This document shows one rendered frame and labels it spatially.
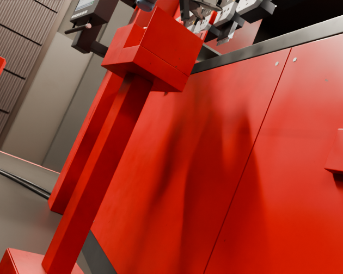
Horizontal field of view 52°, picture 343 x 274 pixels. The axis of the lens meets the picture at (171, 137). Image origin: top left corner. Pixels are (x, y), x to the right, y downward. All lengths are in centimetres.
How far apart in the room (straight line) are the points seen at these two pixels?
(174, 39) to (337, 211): 55
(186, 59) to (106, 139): 29
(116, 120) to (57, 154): 371
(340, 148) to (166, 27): 51
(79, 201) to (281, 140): 50
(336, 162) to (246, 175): 24
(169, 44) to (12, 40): 388
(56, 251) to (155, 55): 53
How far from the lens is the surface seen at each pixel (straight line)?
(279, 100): 81
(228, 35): 160
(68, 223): 93
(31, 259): 102
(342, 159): 60
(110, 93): 229
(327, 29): 83
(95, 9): 247
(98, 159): 91
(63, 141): 460
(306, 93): 76
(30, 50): 469
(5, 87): 463
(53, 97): 470
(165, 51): 90
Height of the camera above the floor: 44
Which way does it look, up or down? 7 degrees up
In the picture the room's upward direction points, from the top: 23 degrees clockwise
